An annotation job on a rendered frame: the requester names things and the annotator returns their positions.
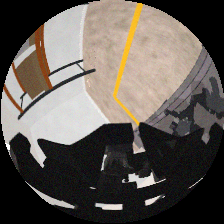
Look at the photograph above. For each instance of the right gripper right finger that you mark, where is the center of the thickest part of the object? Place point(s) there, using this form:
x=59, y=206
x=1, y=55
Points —
x=163, y=150

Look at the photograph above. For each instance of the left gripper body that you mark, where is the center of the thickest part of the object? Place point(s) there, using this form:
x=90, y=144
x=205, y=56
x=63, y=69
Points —
x=118, y=186

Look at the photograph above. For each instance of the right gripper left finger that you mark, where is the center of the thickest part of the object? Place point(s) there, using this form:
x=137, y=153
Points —
x=85, y=155

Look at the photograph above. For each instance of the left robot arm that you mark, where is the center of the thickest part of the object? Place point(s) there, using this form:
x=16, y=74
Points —
x=142, y=170

